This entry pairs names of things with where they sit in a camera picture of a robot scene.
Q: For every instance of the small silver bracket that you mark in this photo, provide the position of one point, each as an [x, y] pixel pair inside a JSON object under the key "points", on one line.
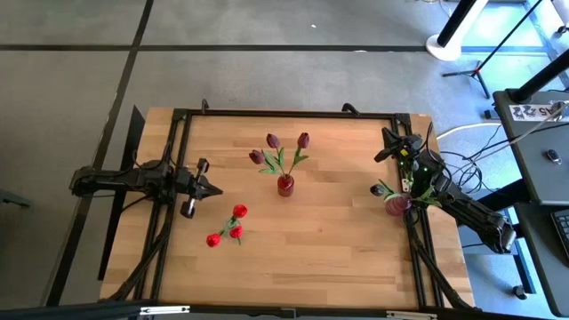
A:
{"points": [[288, 313]]}

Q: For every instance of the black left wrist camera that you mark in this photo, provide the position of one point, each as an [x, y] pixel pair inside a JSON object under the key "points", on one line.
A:
{"points": [[182, 184]]}

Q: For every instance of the black side panel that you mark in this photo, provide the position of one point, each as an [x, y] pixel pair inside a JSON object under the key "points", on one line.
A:
{"points": [[133, 133]]}

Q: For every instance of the clear glass vase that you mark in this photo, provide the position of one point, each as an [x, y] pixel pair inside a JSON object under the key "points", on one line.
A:
{"points": [[226, 227]]}

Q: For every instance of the black key fob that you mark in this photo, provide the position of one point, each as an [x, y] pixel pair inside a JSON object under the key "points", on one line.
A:
{"points": [[553, 156]]}

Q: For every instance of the black caster wheel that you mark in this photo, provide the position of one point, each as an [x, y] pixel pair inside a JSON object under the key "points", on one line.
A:
{"points": [[519, 291]]}

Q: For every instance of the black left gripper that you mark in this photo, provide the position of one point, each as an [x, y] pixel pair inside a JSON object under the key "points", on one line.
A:
{"points": [[197, 189]]}

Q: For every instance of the grey furniture foot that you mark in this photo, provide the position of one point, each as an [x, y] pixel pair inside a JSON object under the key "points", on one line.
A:
{"points": [[13, 199]]}

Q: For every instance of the black desk post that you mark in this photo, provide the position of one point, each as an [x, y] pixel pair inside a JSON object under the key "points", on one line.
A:
{"points": [[542, 76]]}

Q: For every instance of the black keyboard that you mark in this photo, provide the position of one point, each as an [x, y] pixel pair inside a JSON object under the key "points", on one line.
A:
{"points": [[563, 231]]}

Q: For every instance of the black frame clamp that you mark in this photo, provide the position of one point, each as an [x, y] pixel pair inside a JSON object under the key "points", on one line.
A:
{"points": [[350, 109], [204, 106]]}

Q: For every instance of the black aluminium table frame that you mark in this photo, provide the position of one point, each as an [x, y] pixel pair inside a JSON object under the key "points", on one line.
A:
{"points": [[289, 114]]}

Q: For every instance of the white mounting plate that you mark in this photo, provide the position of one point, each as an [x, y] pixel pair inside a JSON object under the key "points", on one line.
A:
{"points": [[405, 183]]}

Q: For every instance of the pink ribbed glass vase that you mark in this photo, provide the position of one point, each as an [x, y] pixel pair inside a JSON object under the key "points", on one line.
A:
{"points": [[398, 205]]}

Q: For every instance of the black rig crossbar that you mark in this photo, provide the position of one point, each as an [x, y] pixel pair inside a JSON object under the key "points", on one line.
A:
{"points": [[66, 311]]}

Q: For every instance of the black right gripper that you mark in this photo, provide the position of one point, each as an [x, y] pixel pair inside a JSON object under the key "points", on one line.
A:
{"points": [[420, 166]]}

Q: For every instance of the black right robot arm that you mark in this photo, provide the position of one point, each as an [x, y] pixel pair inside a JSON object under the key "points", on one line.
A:
{"points": [[471, 213]]}

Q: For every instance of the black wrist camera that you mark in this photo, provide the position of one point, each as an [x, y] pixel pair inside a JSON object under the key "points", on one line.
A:
{"points": [[412, 143], [182, 184]]}

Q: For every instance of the black tripod stand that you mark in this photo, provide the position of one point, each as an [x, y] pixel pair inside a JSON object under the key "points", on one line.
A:
{"points": [[477, 69]]}

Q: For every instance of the white printed label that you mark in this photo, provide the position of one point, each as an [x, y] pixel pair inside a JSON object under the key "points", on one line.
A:
{"points": [[531, 111]]}

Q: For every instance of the white floor stand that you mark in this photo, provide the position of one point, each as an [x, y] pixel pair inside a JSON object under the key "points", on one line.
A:
{"points": [[444, 50]]}

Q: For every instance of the dark grey desk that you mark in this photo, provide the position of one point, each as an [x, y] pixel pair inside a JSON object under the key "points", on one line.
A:
{"points": [[547, 266], [533, 169]]}

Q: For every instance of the red glass vase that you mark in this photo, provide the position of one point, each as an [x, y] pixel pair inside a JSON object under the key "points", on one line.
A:
{"points": [[285, 186]]}

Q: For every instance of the red tulip flower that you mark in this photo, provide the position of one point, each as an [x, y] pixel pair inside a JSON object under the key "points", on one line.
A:
{"points": [[236, 231], [213, 240], [240, 211]]}

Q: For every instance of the long silver bracket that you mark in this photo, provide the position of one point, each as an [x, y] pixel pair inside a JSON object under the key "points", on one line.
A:
{"points": [[411, 315], [164, 309]]}

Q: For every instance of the red tulip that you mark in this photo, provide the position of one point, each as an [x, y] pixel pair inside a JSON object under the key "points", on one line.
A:
{"points": [[303, 140]]}

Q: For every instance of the blue desk leg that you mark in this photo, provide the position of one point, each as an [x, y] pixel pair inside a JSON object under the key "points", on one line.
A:
{"points": [[520, 249]]}

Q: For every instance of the black desk foot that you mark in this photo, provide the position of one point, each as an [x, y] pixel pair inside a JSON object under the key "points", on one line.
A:
{"points": [[507, 197]]}

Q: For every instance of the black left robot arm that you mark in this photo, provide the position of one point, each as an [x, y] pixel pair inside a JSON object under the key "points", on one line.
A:
{"points": [[111, 180]]}

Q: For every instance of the small black box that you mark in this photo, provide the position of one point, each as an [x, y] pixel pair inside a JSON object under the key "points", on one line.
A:
{"points": [[489, 114]]}

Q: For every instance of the black tulip flower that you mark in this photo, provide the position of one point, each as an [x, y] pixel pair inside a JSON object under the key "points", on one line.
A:
{"points": [[427, 201], [378, 190]]}

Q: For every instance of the purple tulip flower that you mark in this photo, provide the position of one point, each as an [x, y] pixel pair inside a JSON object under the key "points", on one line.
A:
{"points": [[273, 141], [257, 156]]}

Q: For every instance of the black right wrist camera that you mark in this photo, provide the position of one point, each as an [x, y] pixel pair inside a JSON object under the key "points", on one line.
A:
{"points": [[412, 143]]}

